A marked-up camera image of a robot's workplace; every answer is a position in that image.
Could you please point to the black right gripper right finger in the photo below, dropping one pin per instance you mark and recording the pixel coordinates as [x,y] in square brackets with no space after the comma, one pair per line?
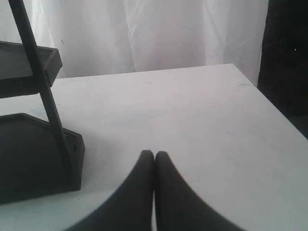
[178,207]

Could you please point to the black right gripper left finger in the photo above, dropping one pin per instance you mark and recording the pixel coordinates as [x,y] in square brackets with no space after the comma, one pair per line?
[130,207]

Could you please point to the black two-tier metal rack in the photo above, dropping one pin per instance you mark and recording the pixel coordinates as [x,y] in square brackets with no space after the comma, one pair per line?
[37,157]

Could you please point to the black panel at table edge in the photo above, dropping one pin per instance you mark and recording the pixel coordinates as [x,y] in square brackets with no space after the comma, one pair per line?
[283,76]

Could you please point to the white curtain backdrop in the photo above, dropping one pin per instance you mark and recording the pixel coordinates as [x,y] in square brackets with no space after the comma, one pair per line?
[98,37]

